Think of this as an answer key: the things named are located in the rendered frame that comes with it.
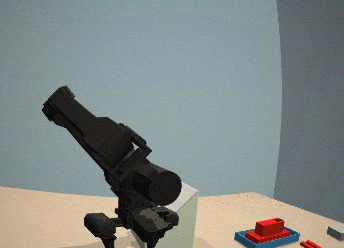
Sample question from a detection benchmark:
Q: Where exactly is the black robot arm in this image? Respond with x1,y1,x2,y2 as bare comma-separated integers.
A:
42,86,182,243

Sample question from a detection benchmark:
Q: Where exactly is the blue rectangular tray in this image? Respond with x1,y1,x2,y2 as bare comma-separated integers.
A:
234,226,300,248

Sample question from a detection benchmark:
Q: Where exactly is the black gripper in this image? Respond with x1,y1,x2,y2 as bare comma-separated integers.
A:
84,187,179,248

